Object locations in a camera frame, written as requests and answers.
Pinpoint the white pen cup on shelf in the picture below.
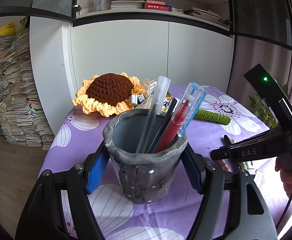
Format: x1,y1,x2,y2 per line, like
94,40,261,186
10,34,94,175
93,0,112,12

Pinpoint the orange pink patterned pen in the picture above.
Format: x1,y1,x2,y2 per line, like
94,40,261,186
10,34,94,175
218,160,234,173

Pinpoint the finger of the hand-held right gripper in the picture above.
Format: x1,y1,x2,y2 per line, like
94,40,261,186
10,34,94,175
210,127,292,161

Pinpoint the clear frosted gel pen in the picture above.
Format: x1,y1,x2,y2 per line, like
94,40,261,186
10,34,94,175
135,75,171,153

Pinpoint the grey pen holder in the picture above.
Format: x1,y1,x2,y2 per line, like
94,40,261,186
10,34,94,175
103,108,188,204

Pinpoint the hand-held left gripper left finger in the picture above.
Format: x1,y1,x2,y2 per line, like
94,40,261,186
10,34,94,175
15,140,111,240

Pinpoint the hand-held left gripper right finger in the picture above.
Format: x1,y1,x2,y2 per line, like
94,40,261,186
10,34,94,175
182,144,277,240

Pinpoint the black slim pen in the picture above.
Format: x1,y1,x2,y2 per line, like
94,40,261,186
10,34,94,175
147,98,178,153

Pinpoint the green leafy plant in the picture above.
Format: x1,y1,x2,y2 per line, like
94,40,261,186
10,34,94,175
248,55,290,128

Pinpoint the person's right hand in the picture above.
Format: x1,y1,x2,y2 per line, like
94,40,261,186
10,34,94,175
275,155,292,201

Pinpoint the tall pile of books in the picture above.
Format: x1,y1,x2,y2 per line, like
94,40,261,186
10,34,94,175
0,27,54,151

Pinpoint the stack of red books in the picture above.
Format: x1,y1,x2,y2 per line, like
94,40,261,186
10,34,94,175
144,0,173,12

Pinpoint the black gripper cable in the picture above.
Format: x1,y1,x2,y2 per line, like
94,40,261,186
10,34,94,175
277,140,292,234

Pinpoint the red pen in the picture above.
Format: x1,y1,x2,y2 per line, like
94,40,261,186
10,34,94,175
152,99,190,153

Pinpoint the yellow cloth bag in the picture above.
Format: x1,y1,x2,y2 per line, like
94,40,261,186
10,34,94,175
18,16,29,33

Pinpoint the crochet sunflower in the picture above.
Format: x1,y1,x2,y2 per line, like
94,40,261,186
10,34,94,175
72,72,147,118

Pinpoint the wide stack of worn booklets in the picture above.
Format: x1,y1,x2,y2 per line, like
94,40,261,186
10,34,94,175
183,6,223,26

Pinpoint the stack of white booklets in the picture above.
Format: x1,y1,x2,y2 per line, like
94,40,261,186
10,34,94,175
110,0,146,11

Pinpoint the white bookcase cabinet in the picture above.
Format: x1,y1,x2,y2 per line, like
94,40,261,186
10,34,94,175
30,0,235,140

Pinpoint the green crochet stem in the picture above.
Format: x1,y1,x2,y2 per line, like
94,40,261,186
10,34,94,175
194,108,232,126

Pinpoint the purple floral tablecloth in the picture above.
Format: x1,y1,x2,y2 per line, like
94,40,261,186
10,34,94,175
38,85,292,240

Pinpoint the yellow plush toy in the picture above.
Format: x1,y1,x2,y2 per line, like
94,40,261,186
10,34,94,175
0,22,17,42

